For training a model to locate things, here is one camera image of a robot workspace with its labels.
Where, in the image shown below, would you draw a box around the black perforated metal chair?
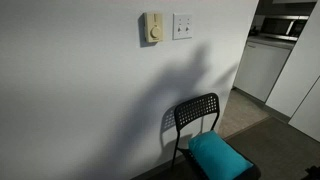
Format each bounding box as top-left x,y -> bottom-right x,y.
170,92 -> 262,180

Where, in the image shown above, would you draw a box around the teal cushion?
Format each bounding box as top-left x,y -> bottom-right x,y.
187,130 -> 254,180

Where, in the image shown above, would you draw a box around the white kitchen base cabinet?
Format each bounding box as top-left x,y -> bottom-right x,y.
233,40 -> 293,103

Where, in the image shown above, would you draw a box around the grey kitchen countertop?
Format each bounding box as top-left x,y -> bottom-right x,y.
247,34 -> 297,51

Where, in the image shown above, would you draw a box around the stainless steel microwave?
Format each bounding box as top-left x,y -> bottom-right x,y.
259,14 -> 310,43

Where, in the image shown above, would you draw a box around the tall white cabinet panel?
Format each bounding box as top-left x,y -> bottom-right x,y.
265,0 -> 320,118

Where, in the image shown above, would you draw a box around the white cabinet door panel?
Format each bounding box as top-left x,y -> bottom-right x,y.
288,78 -> 320,143

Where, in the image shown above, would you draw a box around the black object on floor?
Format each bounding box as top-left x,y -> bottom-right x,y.
301,165 -> 320,180

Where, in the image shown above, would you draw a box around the beige wall thermostat with dial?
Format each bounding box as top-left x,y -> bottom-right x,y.
143,11 -> 165,44

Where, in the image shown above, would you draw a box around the white double switch wall plate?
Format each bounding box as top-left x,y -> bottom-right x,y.
172,12 -> 193,41

